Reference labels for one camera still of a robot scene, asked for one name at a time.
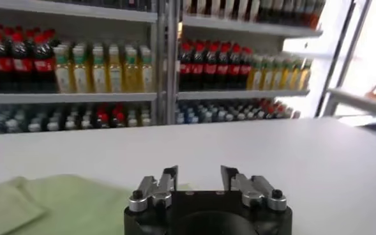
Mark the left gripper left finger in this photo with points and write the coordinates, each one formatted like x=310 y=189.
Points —
x=155 y=191

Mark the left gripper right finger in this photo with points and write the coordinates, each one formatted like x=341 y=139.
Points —
x=251 y=188

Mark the green polo shirt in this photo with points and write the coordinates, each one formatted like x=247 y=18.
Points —
x=63 y=207

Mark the grey metal shelf unit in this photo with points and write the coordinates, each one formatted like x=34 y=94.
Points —
x=238 y=94
x=69 y=97

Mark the yellow tea bottle white cap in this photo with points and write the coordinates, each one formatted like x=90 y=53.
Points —
x=305 y=78
x=276 y=78
x=99 y=76
x=147 y=76
x=115 y=76
x=295 y=78
x=81 y=76
x=266 y=78
x=63 y=76
x=254 y=78
x=131 y=76
x=286 y=78

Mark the white grey-framed side table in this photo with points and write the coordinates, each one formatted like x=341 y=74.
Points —
x=360 y=102

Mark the green cap dark tea bottle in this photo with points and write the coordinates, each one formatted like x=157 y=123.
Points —
x=241 y=8
x=228 y=7
x=254 y=8
x=215 y=7

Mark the dark bottle beige label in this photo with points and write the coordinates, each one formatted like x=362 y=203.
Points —
x=265 y=8
x=276 y=9

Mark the black window frame pole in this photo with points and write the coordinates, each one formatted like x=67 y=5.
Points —
x=336 y=54

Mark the grey window frame pole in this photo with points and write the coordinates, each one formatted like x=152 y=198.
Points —
x=348 y=54

